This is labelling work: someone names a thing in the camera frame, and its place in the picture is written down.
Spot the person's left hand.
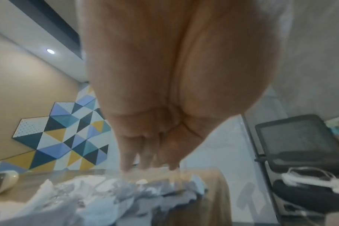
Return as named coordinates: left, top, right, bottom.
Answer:
left=76, top=0, right=294, bottom=172

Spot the crumpled white paper pile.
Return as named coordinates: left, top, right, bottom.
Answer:
left=0, top=173, right=209, bottom=226

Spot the black mesh office chair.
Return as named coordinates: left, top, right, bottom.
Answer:
left=254, top=114, right=339, bottom=223

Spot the white handheld device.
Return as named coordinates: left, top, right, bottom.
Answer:
left=0, top=171, right=19, bottom=197

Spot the geometric triangle wall panel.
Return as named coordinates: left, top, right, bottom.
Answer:
left=0, top=82, right=112, bottom=174

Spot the white cable bundle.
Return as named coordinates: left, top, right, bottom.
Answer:
left=281, top=167, right=339, bottom=195

